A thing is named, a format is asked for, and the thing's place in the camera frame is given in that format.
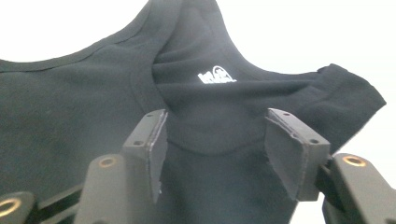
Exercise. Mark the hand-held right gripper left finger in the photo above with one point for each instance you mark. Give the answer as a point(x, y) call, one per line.
point(149, 146)

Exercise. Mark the black t-shirt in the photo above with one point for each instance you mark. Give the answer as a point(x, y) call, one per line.
point(77, 109)

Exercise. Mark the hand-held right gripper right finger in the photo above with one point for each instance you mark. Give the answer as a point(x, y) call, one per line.
point(295, 155)

